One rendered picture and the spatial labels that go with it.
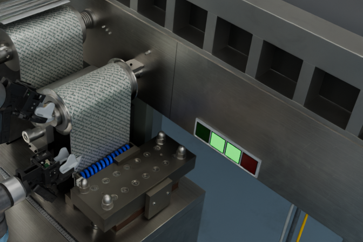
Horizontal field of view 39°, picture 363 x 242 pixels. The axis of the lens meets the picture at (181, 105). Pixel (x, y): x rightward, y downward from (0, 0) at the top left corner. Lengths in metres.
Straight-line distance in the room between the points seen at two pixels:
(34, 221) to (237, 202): 1.56
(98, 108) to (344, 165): 0.72
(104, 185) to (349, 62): 0.83
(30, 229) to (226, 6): 0.90
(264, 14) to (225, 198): 1.87
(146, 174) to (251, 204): 1.44
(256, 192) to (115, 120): 1.60
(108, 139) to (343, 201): 0.74
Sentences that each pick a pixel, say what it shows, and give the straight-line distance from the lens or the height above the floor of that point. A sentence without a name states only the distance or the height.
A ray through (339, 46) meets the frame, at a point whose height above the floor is 1.65.
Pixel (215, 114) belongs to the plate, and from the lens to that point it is 1.52.
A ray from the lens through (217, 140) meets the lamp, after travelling 1.56.
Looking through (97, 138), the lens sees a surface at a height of 1.13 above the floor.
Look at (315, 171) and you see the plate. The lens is 1.39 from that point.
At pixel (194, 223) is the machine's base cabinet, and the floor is 0.76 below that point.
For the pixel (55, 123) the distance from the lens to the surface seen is 1.52.
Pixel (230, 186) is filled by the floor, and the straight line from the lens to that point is 3.08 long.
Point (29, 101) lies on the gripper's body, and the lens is 1.38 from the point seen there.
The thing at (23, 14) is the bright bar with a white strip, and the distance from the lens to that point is 1.64.
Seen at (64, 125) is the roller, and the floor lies 1.23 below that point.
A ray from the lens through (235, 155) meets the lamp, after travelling 1.53.
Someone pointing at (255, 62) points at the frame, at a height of 1.50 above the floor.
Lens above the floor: 2.22
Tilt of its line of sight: 38 degrees down
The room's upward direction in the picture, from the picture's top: 7 degrees clockwise
